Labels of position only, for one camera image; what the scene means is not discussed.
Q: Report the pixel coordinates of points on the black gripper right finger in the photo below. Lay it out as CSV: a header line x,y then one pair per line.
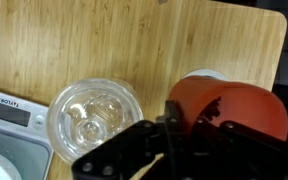
x,y
250,153

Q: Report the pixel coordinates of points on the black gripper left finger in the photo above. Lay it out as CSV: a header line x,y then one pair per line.
x,y
134,150

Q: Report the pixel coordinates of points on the orange plastic bowl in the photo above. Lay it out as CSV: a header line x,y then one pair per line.
x,y
250,103

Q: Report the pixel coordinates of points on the small clear glass dish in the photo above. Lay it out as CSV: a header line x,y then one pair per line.
x,y
94,116

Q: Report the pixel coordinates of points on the grey digital kitchen scale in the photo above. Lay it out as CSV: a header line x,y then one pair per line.
x,y
14,133

